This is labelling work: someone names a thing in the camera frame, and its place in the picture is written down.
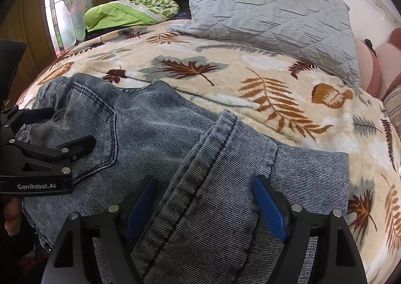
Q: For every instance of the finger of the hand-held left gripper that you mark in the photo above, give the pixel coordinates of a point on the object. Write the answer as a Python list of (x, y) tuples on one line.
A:
[(72, 146), (28, 116)]

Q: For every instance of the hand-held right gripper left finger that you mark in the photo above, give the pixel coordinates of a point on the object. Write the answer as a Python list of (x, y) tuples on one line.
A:
[(139, 208)]

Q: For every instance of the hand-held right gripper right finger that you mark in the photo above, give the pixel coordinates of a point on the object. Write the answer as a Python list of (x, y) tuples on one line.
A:
[(271, 208)]

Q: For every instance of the blue denim pants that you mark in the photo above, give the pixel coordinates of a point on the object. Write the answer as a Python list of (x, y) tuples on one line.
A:
[(141, 133)]

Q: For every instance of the person's left hand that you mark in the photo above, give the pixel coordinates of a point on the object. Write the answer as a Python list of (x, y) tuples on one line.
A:
[(12, 218)]

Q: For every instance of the stained glass pane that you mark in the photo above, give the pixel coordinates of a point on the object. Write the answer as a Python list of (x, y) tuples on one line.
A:
[(62, 5)]

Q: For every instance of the leaf print blanket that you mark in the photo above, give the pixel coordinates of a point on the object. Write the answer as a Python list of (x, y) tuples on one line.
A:
[(219, 83)]

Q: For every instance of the striped floral cushion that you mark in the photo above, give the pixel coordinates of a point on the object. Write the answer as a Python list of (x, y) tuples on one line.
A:
[(394, 108)]

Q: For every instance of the pink round bolster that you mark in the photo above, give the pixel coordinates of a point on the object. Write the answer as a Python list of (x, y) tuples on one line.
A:
[(369, 67)]

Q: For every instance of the dark cloth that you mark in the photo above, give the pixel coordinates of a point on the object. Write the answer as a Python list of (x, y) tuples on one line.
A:
[(183, 9)]

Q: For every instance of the grey quilted pillow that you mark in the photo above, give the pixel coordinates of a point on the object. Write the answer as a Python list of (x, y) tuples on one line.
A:
[(272, 17)]

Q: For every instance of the black hair clip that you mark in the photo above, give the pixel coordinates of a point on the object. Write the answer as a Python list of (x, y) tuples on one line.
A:
[(368, 44)]

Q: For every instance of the pink padded headboard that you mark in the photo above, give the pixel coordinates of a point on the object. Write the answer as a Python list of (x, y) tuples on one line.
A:
[(390, 55)]

